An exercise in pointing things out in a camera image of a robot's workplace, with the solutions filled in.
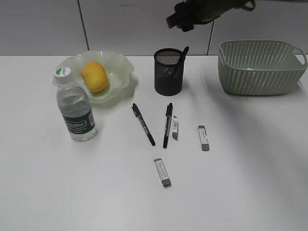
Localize clear water bottle green label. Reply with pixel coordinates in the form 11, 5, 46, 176
53, 66, 97, 141

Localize black marker pen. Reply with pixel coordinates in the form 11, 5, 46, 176
163, 103, 173, 149
132, 103, 155, 146
175, 46, 189, 71

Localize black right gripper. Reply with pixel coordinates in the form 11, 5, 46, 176
166, 0, 255, 32

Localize green woven plastic basket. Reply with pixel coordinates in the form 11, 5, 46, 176
218, 40, 308, 96

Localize black mesh pen holder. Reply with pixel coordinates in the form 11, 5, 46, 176
154, 48, 185, 96

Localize grey white eraser front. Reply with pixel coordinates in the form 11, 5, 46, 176
154, 158, 171, 187

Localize grey white eraser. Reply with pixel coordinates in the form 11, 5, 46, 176
154, 158, 171, 187
172, 115, 179, 141
198, 125, 210, 152

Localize yellow mango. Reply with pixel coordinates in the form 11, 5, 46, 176
81, 61, 109, 93

